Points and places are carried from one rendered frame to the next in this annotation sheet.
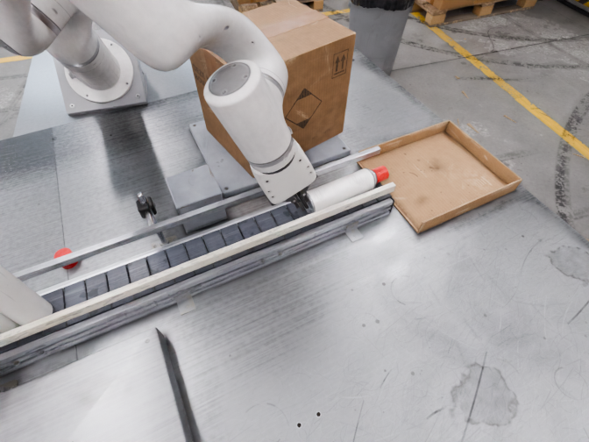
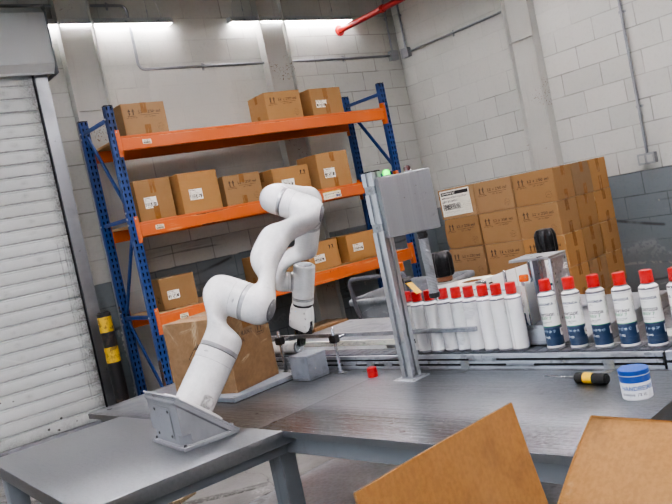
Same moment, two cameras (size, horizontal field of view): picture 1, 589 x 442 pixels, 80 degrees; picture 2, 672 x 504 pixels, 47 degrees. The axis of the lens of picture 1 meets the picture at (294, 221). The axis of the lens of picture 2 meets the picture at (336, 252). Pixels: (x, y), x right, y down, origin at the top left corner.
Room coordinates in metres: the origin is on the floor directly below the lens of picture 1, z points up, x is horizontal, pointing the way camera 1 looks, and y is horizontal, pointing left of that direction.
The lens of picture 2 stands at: (1.25, 2.89, 1.40)
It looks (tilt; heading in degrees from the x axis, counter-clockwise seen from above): 3 degrees down; 251
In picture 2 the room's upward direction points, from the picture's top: 12 degrees counter-clockwise
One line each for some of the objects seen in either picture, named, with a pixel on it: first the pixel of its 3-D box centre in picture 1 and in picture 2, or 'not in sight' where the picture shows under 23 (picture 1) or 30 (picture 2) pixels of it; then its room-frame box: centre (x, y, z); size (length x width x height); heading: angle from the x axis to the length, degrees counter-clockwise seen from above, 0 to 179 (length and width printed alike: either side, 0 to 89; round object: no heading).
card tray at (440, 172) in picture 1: (435, 170); not in sight; (0.65, -0.36, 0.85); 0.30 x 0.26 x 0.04; 116
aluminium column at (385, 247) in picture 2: not in sight; (391, 275); (0.32, 0.64, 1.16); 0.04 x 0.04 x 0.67; 26
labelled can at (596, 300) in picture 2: not in sight; (598, 310); (-0.07, 1.11, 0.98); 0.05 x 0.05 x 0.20
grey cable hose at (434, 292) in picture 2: not in sight; (428, 264); (0.23, 0.73, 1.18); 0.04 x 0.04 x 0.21
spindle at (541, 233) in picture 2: not in sight; (550, 266); (-0.41, 0.43, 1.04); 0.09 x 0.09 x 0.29
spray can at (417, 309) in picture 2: not in sight; (421, 321); (0.21, 0.55, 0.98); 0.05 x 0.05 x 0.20
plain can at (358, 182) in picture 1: (347, 187); (281, 347); (0.54, -0.12, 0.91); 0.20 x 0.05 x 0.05; 118
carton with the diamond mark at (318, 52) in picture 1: (272, 87); (220, 349); (0.80, 0.06, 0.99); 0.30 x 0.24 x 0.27; 127
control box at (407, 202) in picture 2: not in sight; (405, 203); (0.24, 0.67, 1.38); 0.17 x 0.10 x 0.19; 171
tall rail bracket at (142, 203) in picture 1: (156, 228); (340, 348); (0.42, 0.28, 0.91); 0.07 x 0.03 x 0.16; 26
